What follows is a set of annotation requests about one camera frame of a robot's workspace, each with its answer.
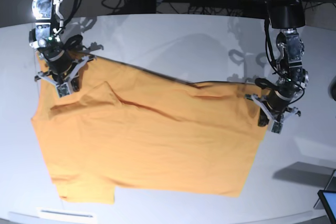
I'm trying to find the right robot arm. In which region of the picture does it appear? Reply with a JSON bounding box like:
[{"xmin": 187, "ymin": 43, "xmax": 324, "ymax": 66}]
[{"xmin": 29, "ymin": 0, "xmax": 95, "ymax": 98}]

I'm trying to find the yellow T-shirt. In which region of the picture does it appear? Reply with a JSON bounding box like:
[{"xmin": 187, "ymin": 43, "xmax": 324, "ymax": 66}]
[{"xmin": 31, "ymin": 58, "xmax": 266, "ymax": 204}]

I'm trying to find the tablet screen on stand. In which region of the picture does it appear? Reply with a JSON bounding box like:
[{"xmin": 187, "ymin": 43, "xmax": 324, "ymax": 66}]
[{"xmin": 314, "ymin": 170, "xmax": 335, "ymax": 224}]

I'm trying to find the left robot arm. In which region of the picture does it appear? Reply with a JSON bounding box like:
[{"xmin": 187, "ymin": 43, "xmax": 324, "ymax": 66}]
[{"xmin": 245, "ymin": 0, "xmax": 309, "ymax": 134}]

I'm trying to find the white label strip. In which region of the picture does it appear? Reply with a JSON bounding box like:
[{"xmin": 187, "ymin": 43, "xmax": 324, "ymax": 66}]
[{"xmin": 37, "ymin": 207, "xmax": 96, "ymax": 218}]

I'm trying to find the dark round object at edge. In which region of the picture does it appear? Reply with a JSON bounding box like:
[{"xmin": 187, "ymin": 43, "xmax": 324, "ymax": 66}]
[{"xmin": 328, "ymin": 77, "xmax": 336, "ymax": 101}]

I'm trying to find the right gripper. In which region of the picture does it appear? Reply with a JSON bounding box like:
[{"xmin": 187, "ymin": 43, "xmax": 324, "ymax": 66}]
[{"xmin": 34, "ymin": 50, "xmax": 95, "ymax": 98}]

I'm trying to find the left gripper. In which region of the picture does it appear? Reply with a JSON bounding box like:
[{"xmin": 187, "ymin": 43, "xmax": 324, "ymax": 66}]
[{"xmin": 245, "ymin": 90, "xmax": 301, "ymax": 134}]

